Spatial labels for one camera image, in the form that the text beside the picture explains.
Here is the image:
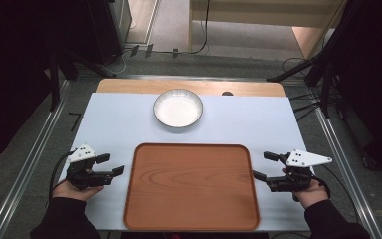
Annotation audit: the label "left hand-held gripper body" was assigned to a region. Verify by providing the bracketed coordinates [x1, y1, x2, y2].
[65, 143, 114, 191]

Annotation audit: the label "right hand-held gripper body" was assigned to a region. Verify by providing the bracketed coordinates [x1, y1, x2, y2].
[267, 148, 333, 193]

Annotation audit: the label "person's right hand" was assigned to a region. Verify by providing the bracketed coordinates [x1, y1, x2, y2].
[281, 167, 330, 210]

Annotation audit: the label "person's left hand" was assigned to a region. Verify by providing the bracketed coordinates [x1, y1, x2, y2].
[51, 178, 104, 203]

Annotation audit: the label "white table mat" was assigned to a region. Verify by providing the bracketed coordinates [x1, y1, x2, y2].
[59, 92, 313, 233]

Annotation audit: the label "brown wooden tray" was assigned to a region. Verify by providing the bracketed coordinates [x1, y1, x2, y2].
[122, 142, 261, 233]

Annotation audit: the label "black metal stand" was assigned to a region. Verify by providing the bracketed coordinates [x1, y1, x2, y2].
[46, 46, 114, 113]

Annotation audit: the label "light wooden table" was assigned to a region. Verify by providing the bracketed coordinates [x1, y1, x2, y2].
[95, 78, 287, 99]

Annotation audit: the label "black tripod stand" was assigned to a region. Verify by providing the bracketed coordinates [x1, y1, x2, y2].
[266, 39, 347, 120]

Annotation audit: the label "white bowl with dark rim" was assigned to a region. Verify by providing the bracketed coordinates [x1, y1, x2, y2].
[152, 88, 204, 129]

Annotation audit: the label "black curtain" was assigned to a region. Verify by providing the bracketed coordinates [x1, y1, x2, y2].
[0, 0, 96, 168]
[324, 0, 382, 182]

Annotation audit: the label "black cabinet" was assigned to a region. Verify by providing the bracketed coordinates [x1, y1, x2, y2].
[85, 0, 134, 67]

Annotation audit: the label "light wooden bench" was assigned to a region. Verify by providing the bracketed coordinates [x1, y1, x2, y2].
[188, 0, 347, 61]

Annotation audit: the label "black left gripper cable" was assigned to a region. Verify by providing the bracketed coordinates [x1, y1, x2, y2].
[47, 150, 78, 201]

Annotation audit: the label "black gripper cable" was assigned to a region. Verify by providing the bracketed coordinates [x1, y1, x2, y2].
[47, 150, 78, 201]
[311, 163, 360, 222]

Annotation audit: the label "aluminium floor rail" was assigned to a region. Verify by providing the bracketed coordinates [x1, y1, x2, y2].
[306, 87, 382, 239]
[0, 79, 74, 239]

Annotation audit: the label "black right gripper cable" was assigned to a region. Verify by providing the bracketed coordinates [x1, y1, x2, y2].
[311, 163, 360, 222]

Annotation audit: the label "black floor cables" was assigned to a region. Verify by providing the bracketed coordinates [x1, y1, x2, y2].
[281, 57, 324, 122]

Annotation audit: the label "white floor cable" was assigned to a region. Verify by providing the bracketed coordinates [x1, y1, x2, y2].
[104, 19, 138, 77]

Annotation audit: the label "black hanging cable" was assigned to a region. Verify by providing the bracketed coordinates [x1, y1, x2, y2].
[188, 0, 212, 56]

